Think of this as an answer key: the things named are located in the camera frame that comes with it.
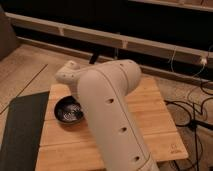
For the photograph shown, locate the black ceramic bowl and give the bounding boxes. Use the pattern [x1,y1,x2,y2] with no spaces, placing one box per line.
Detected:
[54,96,84,124]

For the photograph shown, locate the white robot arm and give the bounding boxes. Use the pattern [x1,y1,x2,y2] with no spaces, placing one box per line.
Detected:
[56,60,159,171]

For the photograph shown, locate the wooden bamboo board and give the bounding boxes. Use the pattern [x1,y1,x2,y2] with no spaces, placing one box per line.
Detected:
[35,77,188,171]

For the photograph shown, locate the dark couch corner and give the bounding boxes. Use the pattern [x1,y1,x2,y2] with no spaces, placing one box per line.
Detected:
[0,6,20,61]

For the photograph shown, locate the dark grey mat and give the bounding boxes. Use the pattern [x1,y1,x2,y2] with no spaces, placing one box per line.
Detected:
[0,92,49,171]

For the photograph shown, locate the white power plug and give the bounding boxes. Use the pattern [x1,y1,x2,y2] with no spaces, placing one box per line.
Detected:
[200,58,207,65]

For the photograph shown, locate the white shelf rail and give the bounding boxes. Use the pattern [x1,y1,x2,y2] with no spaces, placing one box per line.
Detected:
[6,12,213,67]

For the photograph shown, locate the black cables on floor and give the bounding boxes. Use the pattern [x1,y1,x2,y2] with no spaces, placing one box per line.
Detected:
[163,79,213,171]

